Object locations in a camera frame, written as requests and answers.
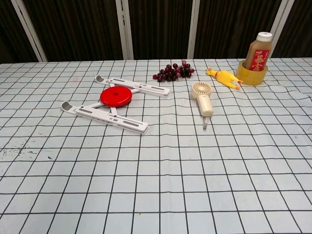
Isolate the white partition frame post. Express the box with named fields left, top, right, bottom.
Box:
left=11, top=0, right=48, bottom=62
left=115, top=0, right=135, bottom=60
left=268, top=0, right=295, bottom=59
left=187, top=0, right=201, bottom=59

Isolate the small beige handheld fan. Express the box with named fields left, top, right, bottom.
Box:
left=191, top=81, right=215, bottom=130

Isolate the brown drink bottle white cap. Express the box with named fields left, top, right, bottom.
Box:
left=245, top=31, right=273, bottom=73

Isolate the white checkered tablecloth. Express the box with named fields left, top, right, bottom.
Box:
left=0, top=58, right=312, bottom=234

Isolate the white folding laptop stand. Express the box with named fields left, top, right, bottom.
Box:
left=60, top=75, right=171, bottom=135

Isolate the yellow rubber chicken toy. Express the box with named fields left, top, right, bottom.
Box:
left=205, top=68, right=244, bottom=90

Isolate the dark red grape bunch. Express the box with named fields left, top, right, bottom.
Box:
left=153, top=60, right=195, bottom=82

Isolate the yellow packing tape roll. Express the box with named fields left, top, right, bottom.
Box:
left=235, top=59, right=269, bottom=86

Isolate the red round disc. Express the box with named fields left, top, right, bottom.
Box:
left=99, top=86, right=133, bottom=108

